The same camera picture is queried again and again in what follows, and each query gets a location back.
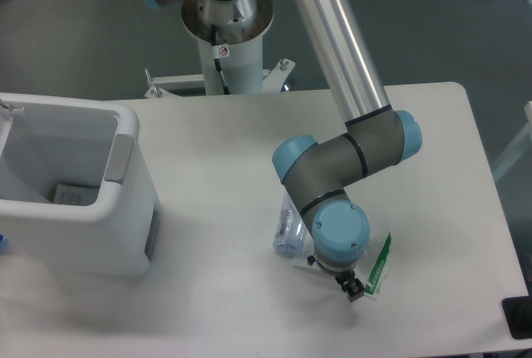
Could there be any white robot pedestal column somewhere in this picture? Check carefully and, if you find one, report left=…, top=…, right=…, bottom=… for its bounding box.
left=181, top=0, right=273, bottom=95

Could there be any black cable on pedestal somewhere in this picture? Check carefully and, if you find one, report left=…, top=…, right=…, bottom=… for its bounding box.
left=210, top=24, right=232, bottom=96

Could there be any clear plastic bag green strip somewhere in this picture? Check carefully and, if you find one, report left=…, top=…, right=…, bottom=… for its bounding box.
left=290, top=208, right=392, bottom=299

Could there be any blue object at left edge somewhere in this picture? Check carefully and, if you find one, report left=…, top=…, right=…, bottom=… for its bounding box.
left=0, top=235, right=7, bottom=253

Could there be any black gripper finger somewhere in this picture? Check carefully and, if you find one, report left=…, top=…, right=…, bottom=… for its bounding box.
left=335, top=272, right=364, bottom=302

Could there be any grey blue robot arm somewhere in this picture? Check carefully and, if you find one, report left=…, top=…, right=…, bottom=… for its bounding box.
left=146, top=0, right=422, bottom=301

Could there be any white frame at right edge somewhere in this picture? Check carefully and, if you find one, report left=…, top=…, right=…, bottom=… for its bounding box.
left=492, top=101, right=531, bottom=183

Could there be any white trash can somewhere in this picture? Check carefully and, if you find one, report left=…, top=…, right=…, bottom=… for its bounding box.
left=1, top=93, right=160, bottom=276

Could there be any crushed clear plastic bottle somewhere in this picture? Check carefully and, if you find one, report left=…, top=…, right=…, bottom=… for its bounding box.
left=273, top=193, right=308, bottom=258

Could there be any black device at table corner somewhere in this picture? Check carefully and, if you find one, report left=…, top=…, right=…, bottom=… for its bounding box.
left=501, top=296, right=531, bottom=340

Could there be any white pedestal base frame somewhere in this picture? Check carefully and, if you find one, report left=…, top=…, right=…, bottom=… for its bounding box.
left=143, top=57, right=297, bottom=100

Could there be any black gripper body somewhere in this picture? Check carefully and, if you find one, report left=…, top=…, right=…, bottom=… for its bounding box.
left=306, top=254, right=356, bottom=279

